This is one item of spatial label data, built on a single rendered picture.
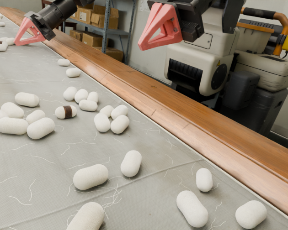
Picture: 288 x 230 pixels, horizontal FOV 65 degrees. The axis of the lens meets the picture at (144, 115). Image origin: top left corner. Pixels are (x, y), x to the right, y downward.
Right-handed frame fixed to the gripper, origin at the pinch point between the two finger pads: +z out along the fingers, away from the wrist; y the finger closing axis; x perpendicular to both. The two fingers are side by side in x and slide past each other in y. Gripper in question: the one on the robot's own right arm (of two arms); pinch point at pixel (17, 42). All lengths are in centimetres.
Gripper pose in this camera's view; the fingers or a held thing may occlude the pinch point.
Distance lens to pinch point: 76.5
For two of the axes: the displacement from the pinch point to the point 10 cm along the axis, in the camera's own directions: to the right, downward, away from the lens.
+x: 3.6, 5.9, 7.2
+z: -7.0, 6.8, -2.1
